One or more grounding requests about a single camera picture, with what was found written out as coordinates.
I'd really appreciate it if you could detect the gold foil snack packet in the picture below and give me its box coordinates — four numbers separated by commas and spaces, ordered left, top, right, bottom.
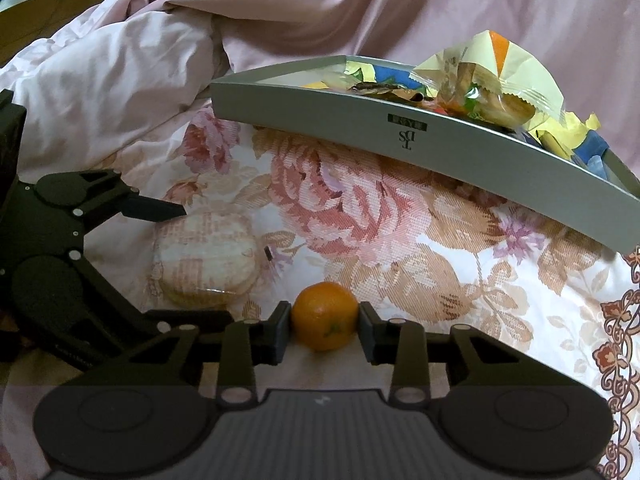
347, 77, 428, 106

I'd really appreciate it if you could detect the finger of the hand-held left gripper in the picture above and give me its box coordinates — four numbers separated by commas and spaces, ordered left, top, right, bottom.
75, 169, 187, 234
80, 259, 236, 357

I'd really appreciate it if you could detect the cream orange snack packet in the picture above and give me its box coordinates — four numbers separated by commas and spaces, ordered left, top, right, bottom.
410, 30, 568, 133

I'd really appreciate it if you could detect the floral bedsheet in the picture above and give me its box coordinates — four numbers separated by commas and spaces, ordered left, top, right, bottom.
0, 100, 640, 480

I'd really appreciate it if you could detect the wooden headboard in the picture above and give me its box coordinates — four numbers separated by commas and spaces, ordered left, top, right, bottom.
0, 0, 130, 68

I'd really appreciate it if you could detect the pink satin duvet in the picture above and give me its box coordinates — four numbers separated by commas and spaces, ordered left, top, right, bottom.
92, 0, 640, 176

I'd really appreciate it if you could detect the white quilt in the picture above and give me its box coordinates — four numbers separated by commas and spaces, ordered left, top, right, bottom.
0, 5, 236, 196

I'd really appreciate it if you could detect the round cake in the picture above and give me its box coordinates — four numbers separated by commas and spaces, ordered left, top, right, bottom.
440, 60, 536, 128

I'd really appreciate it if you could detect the round rice cracker pack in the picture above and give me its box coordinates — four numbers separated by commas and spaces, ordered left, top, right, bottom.
149, 211, 262, 309

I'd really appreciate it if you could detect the small orange tangerine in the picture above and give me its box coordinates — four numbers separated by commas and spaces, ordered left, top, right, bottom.
291, 282, 360, 352

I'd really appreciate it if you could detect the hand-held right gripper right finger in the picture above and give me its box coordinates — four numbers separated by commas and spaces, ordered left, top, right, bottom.
358, 301, 577, 408

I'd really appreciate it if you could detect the grey cardboard box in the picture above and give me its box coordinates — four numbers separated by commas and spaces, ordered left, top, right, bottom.
210, 55, 640, 256

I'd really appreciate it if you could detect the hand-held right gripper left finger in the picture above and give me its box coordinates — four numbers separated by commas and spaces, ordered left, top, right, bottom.
75, 301, 293, 408

